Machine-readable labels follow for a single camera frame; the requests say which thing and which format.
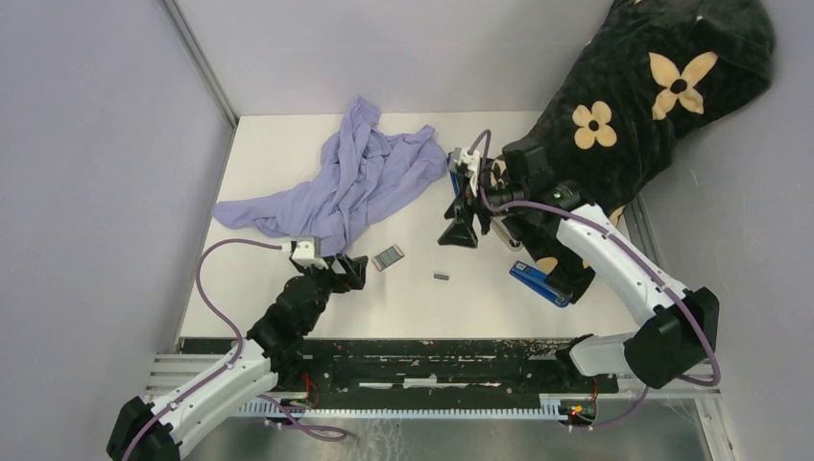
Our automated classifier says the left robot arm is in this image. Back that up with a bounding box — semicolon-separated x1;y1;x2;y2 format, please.
106;255;369;460

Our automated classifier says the lavender crumpled cloth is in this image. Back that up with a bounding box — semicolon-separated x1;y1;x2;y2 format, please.
212;97;447;256

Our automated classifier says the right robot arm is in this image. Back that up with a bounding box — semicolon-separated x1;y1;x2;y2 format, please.
438;143;721;392

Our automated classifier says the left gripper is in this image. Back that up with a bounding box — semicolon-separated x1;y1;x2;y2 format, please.
296;252;367;332

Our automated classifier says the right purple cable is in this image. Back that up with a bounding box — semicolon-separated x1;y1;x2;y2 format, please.
468;129;723;431

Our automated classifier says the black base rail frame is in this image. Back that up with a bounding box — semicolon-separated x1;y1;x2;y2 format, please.
178;337;688;412

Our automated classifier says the box of staples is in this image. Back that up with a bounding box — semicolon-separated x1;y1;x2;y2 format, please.
371;245;405;272

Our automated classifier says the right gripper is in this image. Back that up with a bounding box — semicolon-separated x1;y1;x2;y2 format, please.
438;173;528;249

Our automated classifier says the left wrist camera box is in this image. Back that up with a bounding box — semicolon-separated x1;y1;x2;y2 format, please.
289;236;328;270

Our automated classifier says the blue stapler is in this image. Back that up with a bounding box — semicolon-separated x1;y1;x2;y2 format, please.
449;171;460;196
509;261;570;308

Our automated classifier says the slotted cable duct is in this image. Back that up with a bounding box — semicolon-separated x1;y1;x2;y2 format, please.
231;397;564;422

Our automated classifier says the beige and black stapler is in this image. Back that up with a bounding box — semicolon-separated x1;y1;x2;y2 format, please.
491;219;523;252

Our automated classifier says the black floral blanket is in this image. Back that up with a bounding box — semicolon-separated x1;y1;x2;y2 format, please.
490;0;778;301

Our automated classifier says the aluminium rail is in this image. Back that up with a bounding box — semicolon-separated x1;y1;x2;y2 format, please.
144;352;723;399

